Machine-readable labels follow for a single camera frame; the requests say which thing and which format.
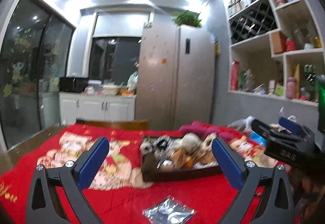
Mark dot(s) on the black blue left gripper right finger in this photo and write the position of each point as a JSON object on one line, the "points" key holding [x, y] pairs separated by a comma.
{"points": [[276, 203]]}

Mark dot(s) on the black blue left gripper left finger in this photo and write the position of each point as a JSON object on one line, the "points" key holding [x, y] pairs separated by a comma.
{"points": [[43, 204]]}

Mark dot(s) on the white plush duck toy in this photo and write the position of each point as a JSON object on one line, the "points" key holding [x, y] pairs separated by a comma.
{"points": [[189, 142]]}

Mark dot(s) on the clear silver plastic bag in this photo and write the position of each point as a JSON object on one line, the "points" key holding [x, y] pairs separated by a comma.
{"points": [[169, 211]]}

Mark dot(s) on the dark brown fuzzy hair clip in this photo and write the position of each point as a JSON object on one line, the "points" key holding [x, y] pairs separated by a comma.
{"points": [[149, 164]]}

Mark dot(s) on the white fluffy hair clip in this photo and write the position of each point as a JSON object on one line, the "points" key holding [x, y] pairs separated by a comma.
{"points": [[160, 147]]}

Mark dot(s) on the blue plastic bag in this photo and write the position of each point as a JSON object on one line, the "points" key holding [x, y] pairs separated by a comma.
{"points": [[253, 136]]}

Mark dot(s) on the red bear-print blanket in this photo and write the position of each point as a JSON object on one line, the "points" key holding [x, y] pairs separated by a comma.
{"points": [[118, 194]]}

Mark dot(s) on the red gift box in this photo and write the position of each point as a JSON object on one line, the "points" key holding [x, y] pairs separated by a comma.
{"points": [[235, 69]]}

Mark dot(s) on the magenta plush toy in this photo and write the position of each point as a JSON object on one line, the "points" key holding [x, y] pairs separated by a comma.
{"points": [[202, 130]]}

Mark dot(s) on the white kitchen counter cabinet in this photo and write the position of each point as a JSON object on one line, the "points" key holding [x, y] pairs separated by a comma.
{"points": [[80, 106]]}

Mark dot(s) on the black shallow tray box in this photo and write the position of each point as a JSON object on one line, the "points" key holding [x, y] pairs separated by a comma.
{"points": [[183, 166]]}

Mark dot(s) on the black microwave oven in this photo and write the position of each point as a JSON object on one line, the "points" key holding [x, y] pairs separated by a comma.
{"points": [[73, 84]]}

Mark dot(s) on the wooden chair back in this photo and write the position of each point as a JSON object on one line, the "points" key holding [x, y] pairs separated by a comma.
{"points": [[136, 125]]}

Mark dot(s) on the stainless double-door refrigerator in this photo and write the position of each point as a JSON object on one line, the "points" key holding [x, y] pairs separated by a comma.
{"points": [[176, 76]]}

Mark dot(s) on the green potted plant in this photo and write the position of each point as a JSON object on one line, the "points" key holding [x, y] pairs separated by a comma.
{"points": [[188, 18]]}

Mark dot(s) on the glass sliding door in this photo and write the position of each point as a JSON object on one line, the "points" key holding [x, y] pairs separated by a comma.
{"points": [[35, 44]]}

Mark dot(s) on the white wall shelf unit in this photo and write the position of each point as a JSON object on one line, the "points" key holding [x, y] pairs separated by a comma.
{"points": [[274, 40]]}

